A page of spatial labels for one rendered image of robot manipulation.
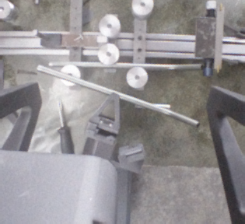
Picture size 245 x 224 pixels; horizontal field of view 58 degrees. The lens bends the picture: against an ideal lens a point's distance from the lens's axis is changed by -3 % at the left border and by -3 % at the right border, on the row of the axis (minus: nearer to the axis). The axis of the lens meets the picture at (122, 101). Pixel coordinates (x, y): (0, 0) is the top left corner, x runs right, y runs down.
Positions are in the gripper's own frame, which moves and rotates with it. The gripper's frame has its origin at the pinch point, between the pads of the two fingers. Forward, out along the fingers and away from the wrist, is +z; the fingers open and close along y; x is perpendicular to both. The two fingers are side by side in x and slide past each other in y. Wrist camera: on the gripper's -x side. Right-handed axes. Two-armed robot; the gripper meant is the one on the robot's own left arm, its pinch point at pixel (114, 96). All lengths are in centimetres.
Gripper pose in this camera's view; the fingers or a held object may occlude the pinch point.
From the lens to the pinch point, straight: 49.7
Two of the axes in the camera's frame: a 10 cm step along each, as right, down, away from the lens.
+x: -9.5, -3.3, 0.0
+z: 3.2, -9.4, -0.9
